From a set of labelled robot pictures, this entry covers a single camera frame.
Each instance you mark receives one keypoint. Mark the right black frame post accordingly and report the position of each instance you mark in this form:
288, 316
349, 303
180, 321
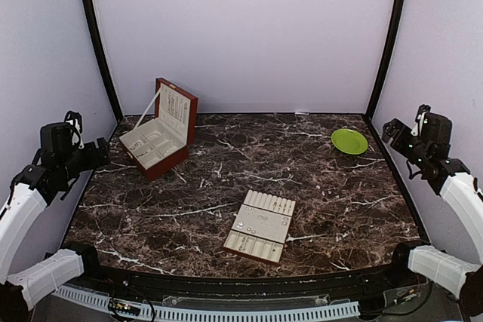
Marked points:
386, 57

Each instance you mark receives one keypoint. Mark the red wooden jewelry box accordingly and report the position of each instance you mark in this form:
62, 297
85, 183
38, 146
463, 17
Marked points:
160, 139

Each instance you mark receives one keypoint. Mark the green plate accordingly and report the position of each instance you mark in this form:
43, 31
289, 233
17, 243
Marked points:
350, 142

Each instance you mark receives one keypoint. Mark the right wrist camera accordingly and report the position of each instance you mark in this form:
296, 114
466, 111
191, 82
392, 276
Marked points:
420, 119

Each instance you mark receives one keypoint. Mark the white slotted cable duct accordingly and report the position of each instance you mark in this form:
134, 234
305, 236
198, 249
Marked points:
173, 308

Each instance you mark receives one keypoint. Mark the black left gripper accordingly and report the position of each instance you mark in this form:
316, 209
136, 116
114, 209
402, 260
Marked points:
93, 161

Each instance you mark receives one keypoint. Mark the flat white jewelry tray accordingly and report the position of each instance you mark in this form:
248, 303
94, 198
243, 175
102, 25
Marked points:
261, 226

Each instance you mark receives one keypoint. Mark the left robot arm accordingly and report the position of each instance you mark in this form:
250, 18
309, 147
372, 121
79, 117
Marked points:
31, 192

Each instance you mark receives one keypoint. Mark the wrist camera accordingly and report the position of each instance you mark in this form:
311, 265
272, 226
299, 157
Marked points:
75, 120
420, 119

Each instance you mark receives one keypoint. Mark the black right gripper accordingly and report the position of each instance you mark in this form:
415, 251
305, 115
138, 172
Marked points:
395, 125

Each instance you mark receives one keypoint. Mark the black frame post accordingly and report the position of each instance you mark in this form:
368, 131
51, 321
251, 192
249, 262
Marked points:
100, 55
386, 57

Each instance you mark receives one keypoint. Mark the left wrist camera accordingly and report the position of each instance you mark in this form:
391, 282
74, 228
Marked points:
75, 120

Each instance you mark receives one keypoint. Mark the black front table rail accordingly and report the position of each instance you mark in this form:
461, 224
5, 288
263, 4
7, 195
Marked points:
369, 283

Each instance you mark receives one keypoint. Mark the left black frame post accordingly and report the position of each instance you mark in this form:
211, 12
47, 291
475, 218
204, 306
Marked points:
100, 55

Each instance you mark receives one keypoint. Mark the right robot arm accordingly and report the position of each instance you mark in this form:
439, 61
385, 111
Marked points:
452, 258

